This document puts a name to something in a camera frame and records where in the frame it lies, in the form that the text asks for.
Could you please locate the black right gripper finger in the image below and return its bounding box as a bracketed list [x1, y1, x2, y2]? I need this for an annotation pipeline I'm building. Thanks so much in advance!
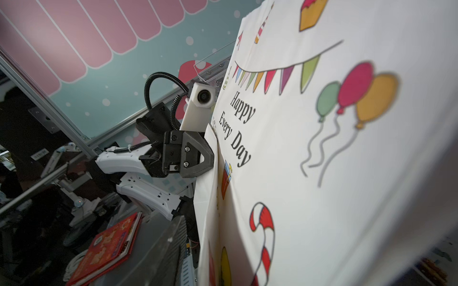
[91, 214, 187, 286]

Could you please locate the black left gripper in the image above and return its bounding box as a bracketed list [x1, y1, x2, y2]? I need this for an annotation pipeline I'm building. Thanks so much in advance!
[136, 102, 215, 178]

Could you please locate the white paper gift bag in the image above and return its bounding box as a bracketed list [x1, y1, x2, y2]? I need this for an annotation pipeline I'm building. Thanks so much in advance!
[195, 1, 458, 286]

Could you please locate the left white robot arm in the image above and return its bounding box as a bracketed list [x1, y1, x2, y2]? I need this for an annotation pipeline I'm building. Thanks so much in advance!
[94, 72, 217, 220]

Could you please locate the red children's book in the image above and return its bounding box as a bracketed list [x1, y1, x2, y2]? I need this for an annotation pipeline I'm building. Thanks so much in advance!
[67, 212, 143, 286]

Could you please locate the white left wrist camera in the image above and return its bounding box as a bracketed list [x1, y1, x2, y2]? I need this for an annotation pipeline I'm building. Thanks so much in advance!
[180, 82, 217, 132]

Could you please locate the white wire wall basket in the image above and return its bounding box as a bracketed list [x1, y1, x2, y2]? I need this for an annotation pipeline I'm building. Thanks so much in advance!
[193, 41, 236, 97]

